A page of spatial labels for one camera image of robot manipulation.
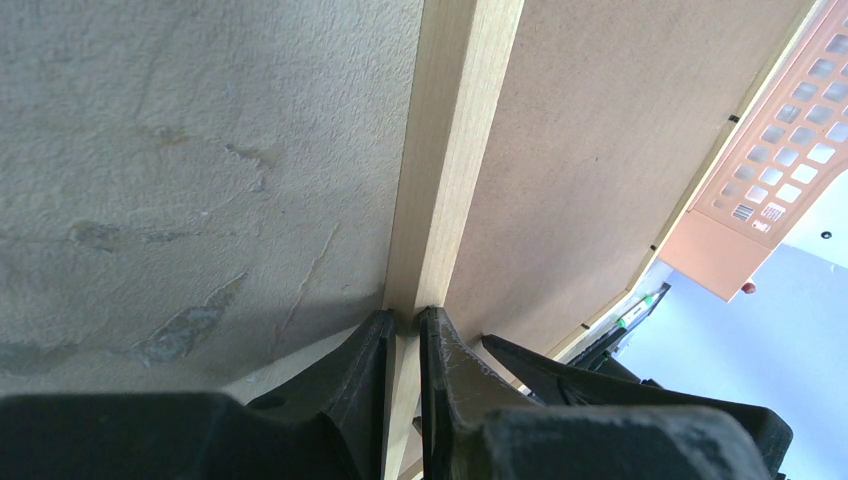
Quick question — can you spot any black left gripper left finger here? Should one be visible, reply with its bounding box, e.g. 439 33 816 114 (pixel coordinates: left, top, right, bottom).
1 311 395 479

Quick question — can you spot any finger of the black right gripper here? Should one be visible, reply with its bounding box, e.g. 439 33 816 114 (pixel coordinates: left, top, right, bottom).
567 327 642 383
482 335 793 479

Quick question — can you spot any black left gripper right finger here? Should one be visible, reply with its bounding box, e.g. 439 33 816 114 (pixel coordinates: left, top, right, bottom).
418 307 771 479

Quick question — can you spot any light wooden picture frame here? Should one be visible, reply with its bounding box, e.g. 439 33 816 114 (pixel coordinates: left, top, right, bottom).
221 0 829 480

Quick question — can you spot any green capped marker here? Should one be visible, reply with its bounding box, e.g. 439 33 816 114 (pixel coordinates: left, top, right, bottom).
616 283 671 331

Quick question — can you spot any orange plastic desk organizer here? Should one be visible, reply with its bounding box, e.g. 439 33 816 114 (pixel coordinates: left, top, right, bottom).
658 1 847 302

